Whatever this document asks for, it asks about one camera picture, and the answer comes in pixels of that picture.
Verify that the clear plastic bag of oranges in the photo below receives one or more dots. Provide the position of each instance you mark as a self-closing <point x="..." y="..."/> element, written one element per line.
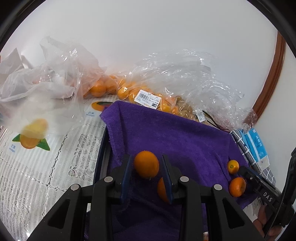
<point x="181" y="83"/>

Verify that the purple towel on tray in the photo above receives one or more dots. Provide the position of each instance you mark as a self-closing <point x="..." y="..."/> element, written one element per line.
<point x="200" y="152"/>

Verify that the brown wooden door frame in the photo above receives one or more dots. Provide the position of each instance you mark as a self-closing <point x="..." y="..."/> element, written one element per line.
<point x="272" y="77"/>

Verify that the white plastic bag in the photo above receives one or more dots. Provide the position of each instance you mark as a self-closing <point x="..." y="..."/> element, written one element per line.
<point x="14" y="62"/>

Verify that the blue tissue box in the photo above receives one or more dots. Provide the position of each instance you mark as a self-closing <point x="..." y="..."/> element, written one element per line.
<point x="257" y="149"/>

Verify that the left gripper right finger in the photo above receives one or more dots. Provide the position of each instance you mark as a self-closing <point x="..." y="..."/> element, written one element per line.
<point x="225" y="219"/>

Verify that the large tangerine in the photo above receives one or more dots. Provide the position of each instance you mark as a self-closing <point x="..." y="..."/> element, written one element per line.
<point x="237" y="187"/>

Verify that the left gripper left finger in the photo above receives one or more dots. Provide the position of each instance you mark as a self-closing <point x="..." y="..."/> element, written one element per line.
<point x="88" y="206"/>

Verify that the clear plastic bag left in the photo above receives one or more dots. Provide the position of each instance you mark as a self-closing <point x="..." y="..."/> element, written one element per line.
<point x="52" y="92"/>

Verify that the person's right hand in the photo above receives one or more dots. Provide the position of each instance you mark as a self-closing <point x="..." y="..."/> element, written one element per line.
<point x="261" y="221"/>

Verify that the grey checked folded cloth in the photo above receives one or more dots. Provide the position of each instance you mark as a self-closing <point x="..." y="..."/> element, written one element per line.
<point x="239" y="139"/>

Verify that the small orange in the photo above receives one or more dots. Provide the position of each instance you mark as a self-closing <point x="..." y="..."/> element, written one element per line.
<point x="233" y="167"/>

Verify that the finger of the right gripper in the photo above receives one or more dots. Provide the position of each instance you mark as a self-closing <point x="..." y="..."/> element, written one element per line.
<point x="290" y="173"/>
<point x="252" y="178"/>

